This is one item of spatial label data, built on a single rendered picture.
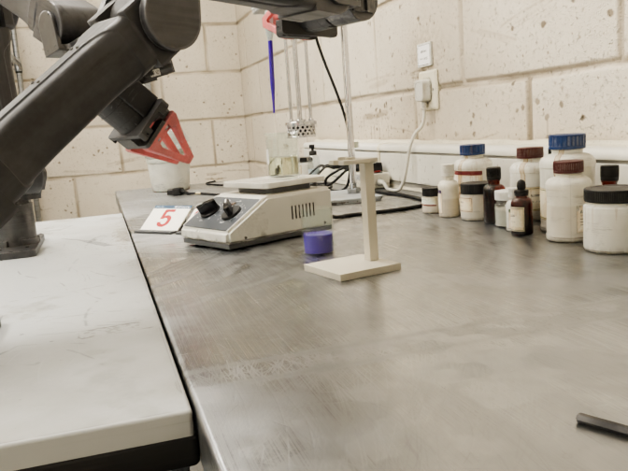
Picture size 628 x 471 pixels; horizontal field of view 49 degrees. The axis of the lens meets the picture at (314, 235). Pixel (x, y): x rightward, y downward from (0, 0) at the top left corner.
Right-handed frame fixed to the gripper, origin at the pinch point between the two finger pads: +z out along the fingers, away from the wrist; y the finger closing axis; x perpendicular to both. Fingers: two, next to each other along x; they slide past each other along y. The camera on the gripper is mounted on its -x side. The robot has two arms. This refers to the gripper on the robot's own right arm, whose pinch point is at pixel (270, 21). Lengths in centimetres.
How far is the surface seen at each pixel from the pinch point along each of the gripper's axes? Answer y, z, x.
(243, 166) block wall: -136, 205, 31
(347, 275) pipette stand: 16.2, -31.6, 32.0
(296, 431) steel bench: 43, -56, 33
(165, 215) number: 6.3, 25.4, 29.6
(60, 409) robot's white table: 51, -42, 33
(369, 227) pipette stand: 10.3, -29.3, 27.8
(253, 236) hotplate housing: 8.9, -4.6, 30.9
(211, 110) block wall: -123, 210, 2
